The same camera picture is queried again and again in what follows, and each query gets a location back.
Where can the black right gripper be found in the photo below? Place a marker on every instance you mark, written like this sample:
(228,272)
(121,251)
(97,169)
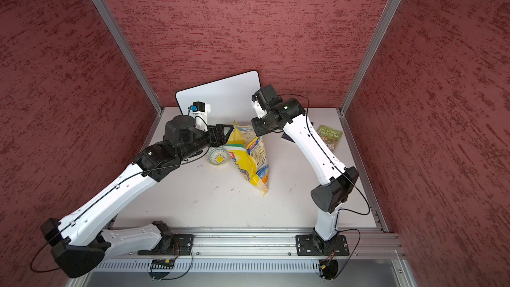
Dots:
(261,129)

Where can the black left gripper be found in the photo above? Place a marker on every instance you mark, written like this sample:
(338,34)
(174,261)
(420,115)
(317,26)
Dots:
(222,139)

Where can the yellow oats bag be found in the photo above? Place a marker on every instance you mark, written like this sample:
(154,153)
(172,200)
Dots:
(247,151)

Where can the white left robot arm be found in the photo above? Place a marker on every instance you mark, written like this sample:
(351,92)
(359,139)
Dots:
(80,241)

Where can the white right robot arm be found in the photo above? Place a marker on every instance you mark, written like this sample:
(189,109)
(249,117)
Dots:
(336,179)

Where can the dark blue book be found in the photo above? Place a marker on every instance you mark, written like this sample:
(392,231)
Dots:
(287,137)

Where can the green illustrated book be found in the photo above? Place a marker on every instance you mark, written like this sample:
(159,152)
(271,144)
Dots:
(330,136)

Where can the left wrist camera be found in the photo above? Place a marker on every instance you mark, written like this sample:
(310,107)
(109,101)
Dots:
(200,112)

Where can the white board black frame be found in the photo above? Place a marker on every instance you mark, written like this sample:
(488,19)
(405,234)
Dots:
(230,98)

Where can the aluminium frame rail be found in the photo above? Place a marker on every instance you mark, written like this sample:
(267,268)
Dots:
(290,243)

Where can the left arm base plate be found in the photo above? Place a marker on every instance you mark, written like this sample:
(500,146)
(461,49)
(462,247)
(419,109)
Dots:
(174,245)

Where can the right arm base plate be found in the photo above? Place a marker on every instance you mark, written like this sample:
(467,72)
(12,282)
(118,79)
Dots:
(314,245)

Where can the right corner aluminium post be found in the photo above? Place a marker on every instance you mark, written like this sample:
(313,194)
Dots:
(376,39)

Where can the corner aluminium post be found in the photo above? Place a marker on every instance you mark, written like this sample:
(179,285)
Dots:
(376,39)
(123,44)

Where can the left corner aluminium post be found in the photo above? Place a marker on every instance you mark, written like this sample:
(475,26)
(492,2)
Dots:
(123,44)

